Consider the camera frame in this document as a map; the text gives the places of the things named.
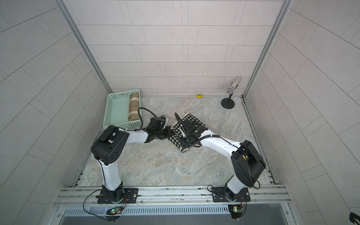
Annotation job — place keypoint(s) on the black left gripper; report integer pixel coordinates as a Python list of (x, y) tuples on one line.
[(167, 130)]

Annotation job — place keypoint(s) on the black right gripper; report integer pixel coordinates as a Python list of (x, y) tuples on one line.
[(183, 144)]

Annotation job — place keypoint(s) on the black white houndstooth scarf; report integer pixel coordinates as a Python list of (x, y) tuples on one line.
[(175, 139)]

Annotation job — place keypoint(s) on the beige plaid scarf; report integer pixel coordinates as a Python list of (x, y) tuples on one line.
[(134, 105)]

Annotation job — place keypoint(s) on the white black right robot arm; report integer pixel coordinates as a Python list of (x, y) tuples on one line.
[(247, 163)]

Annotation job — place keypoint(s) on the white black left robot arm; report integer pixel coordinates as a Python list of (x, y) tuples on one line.
[(109, 144)]

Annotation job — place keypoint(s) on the mint green plastic basket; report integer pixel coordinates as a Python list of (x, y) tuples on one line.
[(117, 110)]

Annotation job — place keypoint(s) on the right green circuit board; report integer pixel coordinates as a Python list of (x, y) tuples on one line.
[(236, 211)]

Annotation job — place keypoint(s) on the green circuit board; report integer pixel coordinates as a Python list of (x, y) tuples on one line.
[(236, 211), (114, 211)]

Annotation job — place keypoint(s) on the left green circuit board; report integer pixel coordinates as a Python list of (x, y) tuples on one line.
[(114, 211)]

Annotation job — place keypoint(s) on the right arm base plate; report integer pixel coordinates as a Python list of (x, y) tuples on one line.
[(224, 194)]

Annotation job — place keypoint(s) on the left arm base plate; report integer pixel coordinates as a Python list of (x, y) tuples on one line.
[(124, 195)]

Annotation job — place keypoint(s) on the aluminium mounting rail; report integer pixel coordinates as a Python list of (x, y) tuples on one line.
[(169, 195)]

